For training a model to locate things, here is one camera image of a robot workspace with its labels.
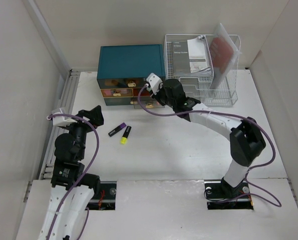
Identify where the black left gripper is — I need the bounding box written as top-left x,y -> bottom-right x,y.
63,105 -> 103,159

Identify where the grey Canon setup guide booklet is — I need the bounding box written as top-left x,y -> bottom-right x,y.
171,37 -> 212,76

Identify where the black purple highlighter marker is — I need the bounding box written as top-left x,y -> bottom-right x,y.
108,122 -> 126,137

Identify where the pink yellow highlighter marker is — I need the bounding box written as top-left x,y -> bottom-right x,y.
120,125 -> 132,145

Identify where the teal drawer organizer box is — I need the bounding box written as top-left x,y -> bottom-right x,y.
97,44 -> 166,106

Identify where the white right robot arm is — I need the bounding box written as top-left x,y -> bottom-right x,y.
148,76 -> 266,197

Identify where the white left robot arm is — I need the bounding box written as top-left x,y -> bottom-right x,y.
38,105 -> 104,240

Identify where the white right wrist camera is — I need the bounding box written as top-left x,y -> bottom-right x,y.
145,73 -> 163,95

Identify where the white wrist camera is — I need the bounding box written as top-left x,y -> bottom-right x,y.
145,73 -> 163,95
47,107 -> 77,127

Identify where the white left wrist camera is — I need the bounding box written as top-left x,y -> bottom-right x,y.
47,107 -> 77,127

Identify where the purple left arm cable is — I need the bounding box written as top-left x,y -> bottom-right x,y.
46,113 -> 101,240

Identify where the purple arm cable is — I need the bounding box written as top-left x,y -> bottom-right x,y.
46,113 -> 101,240
137,83 -> 282,208

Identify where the white wire mesh file rack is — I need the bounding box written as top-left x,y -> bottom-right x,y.
164,34 -> 239,107

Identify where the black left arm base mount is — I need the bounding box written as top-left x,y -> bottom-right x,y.
83,173 -> 117,211

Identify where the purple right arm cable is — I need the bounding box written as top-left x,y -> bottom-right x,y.
137,83 -> 282,208

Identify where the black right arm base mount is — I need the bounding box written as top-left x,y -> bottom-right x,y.
204,179 -> 253,210

